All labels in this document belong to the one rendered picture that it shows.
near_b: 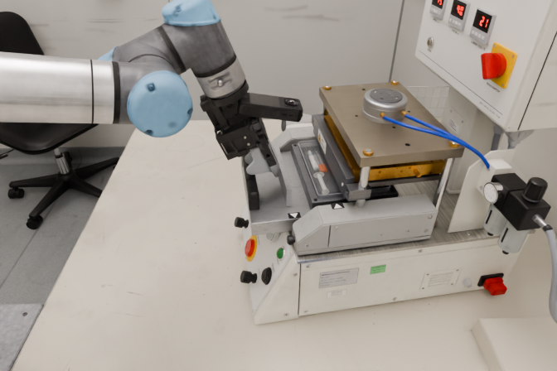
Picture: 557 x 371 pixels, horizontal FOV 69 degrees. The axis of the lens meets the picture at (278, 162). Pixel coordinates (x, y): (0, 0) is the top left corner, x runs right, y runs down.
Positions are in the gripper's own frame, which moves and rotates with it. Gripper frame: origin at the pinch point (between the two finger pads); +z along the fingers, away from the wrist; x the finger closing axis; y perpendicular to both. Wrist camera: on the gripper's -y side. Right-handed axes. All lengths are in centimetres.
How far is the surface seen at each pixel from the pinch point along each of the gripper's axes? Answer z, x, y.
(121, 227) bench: 11.0, -16.2, 44.1
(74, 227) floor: 63, -103, 119
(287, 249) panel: 8.6, 12.6, 3.5
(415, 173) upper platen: 3.7, 11.0, -22.9
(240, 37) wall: 23, -152, 3
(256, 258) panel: 17.0, 4.3, 12.0
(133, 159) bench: 11, -47, 45
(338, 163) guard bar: -1.4, 6.8, -11.0
